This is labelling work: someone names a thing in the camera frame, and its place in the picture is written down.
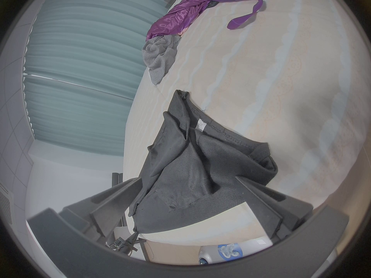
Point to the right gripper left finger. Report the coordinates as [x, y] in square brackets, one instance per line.
[116, 213]

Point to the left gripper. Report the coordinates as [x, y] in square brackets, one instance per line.
[121, 244]

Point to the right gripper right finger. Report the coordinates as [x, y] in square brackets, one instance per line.
[258, 210]

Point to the black T-shirt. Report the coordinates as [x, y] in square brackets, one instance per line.
[188, 178]

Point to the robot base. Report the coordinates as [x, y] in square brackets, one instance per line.
[232, 250]

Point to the bed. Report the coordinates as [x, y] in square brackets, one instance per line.
[289, 97]

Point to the black chest of drawers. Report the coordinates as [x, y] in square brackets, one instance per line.
[116, 179]

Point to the blue-green curtain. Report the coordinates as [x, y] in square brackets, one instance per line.
[81, 114]
[95, 30]

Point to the ceiling air conditioner vent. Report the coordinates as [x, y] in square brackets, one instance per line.
[5, 204]

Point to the purple satin garment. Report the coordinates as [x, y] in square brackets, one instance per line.
[174, 19]

